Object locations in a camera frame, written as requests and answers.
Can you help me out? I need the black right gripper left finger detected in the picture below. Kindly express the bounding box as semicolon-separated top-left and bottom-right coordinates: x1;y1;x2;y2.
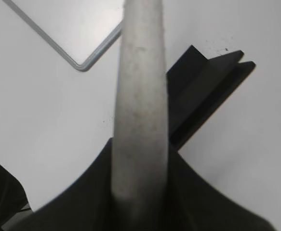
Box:
11;139;118;231

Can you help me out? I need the black knife stand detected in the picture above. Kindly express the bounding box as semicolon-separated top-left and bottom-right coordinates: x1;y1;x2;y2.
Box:
167;46;256;150

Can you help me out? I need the white grey-rimmed cutting board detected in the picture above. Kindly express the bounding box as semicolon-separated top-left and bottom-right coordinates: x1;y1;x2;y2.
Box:
5;0;124;72

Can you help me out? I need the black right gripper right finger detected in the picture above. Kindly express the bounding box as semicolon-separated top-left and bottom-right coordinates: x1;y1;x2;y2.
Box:
164;148;274;231

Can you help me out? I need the white-handled kitchen knife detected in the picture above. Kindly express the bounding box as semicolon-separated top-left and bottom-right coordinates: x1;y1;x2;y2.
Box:
111;0;168;202

